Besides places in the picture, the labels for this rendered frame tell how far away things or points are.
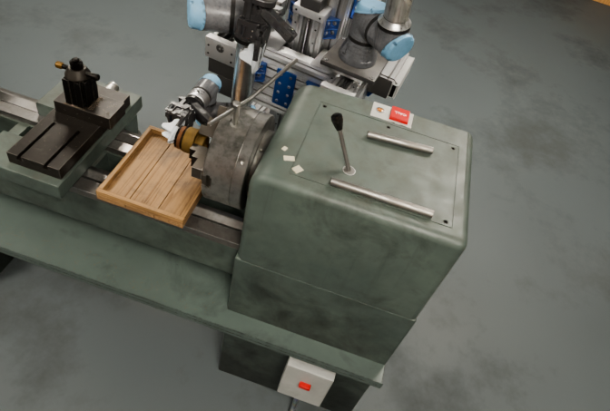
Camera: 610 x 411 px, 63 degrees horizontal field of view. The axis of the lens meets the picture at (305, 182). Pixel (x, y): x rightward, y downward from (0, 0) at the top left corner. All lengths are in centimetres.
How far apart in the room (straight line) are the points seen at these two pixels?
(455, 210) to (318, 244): 39
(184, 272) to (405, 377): 117
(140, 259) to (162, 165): 39
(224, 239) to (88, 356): 101
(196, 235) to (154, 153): 36
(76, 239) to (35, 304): 59
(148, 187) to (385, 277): 83
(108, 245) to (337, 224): 101
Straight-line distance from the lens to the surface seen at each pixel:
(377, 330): 172
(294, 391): 211
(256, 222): 144
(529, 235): 344
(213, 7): 164
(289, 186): 130
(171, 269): 197
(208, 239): 169
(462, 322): 282
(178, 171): 181
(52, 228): 214
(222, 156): 145
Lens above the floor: 219
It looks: 45 degrees down
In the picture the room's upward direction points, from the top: 15 degrees clockwise
